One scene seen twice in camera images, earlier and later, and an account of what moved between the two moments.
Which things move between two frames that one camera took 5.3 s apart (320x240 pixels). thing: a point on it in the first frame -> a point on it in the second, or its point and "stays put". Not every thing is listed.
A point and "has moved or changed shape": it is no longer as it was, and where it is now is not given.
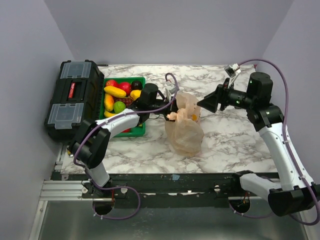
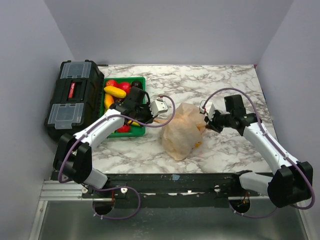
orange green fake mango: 108,102 stays put
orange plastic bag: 184,128 has moved or changed shape
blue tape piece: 175,177 stays put
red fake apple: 112,83 stays put
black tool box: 77,97 stays put
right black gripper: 210,102 -> 212,124
